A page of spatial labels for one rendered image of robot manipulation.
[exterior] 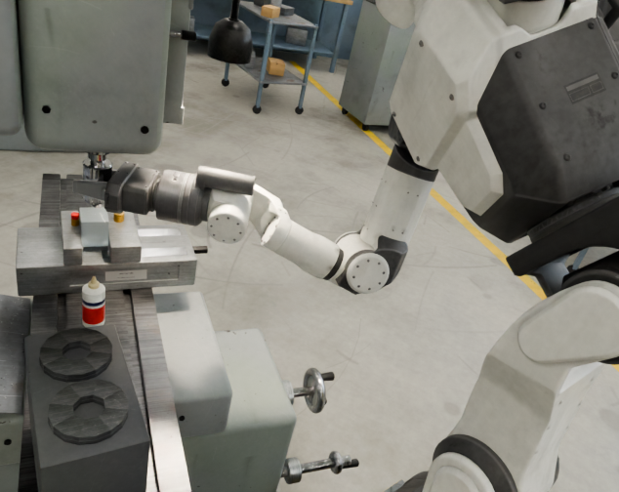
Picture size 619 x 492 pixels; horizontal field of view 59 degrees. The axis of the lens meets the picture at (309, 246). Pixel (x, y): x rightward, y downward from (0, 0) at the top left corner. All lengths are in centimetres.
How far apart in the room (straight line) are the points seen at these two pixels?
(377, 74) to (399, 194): 435
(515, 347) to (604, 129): 28
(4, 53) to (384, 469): 185
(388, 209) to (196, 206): 33
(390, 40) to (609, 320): 470
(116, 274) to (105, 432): 55
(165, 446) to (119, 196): 40
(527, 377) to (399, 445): 159
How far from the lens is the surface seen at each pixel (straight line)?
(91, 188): 98
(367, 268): 97
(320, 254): 98
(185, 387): 114
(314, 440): 222
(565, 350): 71
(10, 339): 124
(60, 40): 82
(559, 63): 70
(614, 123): 71
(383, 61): 527
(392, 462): 226
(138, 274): 122
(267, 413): 128
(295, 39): 742
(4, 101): 83
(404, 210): 98
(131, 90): 84
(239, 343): 143
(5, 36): 81
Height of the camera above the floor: 168
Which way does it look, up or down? 31 degrees down
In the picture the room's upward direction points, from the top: 14 degrees clockwise
